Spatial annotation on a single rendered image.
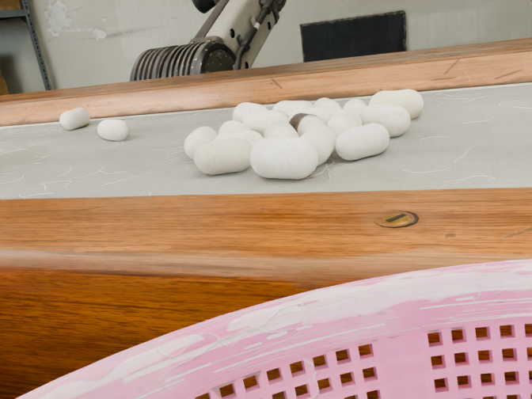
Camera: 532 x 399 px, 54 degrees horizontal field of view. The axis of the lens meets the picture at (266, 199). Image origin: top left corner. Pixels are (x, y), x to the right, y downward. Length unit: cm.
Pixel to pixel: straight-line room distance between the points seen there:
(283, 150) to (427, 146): 9
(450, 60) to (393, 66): 5
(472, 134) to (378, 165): 7
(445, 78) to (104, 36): 242
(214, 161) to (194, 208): 11
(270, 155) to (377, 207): 12
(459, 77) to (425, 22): 188
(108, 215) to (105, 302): 4
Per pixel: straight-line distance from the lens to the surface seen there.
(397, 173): 26
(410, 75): 48
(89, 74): 288
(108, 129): 44
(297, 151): 26
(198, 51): 74
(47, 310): 18
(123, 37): 274
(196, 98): 54
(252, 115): 36
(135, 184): 31
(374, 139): 29
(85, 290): 16
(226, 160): 29
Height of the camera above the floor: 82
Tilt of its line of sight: 20 degrees down
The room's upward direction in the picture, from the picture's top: 8 degrees counter-clockwise
